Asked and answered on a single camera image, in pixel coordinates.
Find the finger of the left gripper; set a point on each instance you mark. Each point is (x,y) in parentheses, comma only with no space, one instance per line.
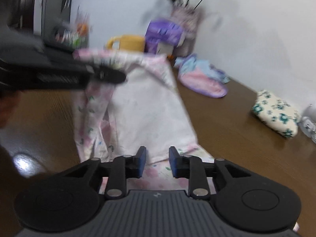
(70,79)

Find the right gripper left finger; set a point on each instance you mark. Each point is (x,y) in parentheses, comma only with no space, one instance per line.
(73,197)

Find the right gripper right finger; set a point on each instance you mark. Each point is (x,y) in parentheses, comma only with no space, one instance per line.
(245,200)

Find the pink floral baby dress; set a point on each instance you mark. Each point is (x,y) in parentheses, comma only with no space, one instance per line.
(146,110)

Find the person's left hand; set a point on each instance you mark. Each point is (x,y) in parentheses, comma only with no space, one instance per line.
(9,102)

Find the cluttered storage rack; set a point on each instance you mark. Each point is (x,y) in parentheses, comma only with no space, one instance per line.
(74,35)

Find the grey refrigerator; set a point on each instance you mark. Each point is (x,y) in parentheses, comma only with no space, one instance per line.
(49,16)

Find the yellow ceramic mug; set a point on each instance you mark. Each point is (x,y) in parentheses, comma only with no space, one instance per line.
(133,43)

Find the lower purple tissue pack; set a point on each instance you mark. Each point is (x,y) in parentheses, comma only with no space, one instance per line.
(158,47)

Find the purple tissue pack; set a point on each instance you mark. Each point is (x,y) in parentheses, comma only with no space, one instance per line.
(158,47)
(166,31)

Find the cream green-flower folded cloth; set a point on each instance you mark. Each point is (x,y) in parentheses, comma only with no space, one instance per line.
(276,113)

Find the white astronaut speaker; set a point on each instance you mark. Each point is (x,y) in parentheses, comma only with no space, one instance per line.
(307,122)

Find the upper purple tissue pack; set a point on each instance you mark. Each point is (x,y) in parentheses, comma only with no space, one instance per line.
(166,31)

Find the blue pink purple garment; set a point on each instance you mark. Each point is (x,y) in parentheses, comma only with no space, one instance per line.
(201,76)

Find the pink patterned flower vase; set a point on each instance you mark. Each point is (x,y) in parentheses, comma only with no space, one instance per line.
(189,19)

